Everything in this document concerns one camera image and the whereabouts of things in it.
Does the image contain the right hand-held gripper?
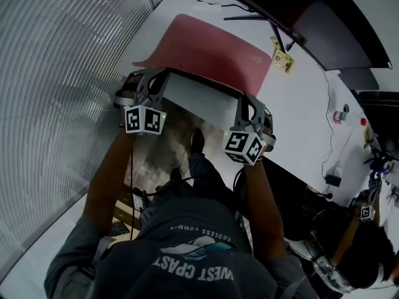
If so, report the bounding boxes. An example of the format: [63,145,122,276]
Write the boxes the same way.
[223,93,277,166]

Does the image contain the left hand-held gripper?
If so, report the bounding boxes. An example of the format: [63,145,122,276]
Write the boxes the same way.
[113,68,171,136]

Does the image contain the pink desk mat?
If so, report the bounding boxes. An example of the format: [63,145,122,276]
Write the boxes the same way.
[132,13,272,101]

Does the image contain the person's left forearm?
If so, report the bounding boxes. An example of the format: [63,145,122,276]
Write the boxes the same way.
[84,129,135,230]

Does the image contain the person's right forearm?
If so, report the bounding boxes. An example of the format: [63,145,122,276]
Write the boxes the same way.
[243,159,289,262]

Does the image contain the person's left hand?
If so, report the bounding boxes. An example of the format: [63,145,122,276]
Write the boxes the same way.
[122,74,140,100]

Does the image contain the yellow sticker card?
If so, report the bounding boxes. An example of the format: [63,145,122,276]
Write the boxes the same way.
[272,49,296,75]

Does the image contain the person's black shoe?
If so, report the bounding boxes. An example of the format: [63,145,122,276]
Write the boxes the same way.
[190,127,206,156]

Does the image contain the person's dark trouser leg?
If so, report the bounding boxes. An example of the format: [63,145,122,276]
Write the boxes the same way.
[170,151,238,205]

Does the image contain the black monitor stand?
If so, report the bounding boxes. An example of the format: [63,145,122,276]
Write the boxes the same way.
[223,14,286,53]

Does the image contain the white window blinds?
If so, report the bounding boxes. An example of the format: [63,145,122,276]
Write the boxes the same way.
[0,0,154,263]

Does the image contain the black power adapter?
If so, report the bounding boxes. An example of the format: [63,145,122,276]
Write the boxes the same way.
[324,173,342,187]

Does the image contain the black monitor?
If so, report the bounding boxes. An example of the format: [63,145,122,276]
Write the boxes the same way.
[204,0,394,72]

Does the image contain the black power bank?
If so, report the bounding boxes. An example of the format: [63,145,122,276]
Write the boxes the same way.
[132,192,147,212]

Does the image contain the yellow label strip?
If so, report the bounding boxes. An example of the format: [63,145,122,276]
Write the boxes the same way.
[363,128,374,150]

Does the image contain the large dark monitor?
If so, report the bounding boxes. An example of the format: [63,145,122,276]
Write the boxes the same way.
[358,89,399,145]

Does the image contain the grey printed t-shirt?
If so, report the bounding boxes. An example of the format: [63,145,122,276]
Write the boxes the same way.
[45,194,319,299]

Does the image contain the white cable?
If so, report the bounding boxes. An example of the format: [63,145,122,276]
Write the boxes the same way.
[320,63,355,181]

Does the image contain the grey shoulder strap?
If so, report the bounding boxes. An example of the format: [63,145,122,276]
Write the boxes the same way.
[79,235,117,280]

